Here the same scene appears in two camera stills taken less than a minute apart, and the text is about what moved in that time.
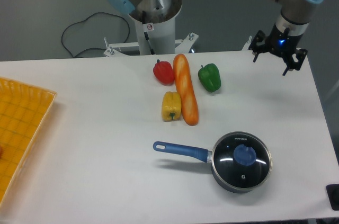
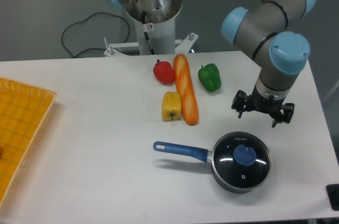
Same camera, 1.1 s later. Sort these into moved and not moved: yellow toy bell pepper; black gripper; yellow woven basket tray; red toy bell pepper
Moved: black gripper
Not moved: yellow toy bell pepper; yellow woven basket tray; red toy bell pepper
